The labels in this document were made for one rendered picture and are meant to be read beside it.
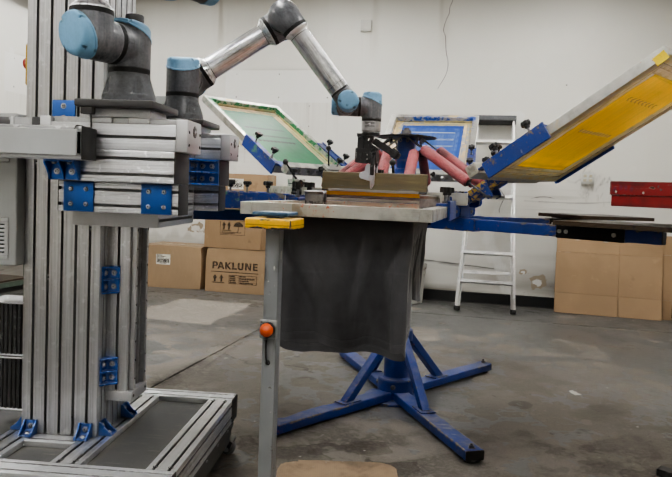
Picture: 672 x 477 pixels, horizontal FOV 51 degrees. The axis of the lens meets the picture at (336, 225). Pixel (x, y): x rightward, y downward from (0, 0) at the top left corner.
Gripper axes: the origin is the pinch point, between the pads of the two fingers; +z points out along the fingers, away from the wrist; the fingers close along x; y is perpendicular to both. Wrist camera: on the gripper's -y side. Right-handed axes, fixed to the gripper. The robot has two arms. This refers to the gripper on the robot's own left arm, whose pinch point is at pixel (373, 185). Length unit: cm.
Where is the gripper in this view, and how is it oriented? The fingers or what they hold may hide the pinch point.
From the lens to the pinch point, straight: 267.9
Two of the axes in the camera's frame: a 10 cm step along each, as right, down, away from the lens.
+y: -9.7, -0.6, 2.3
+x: -2.4, 0.4, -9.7
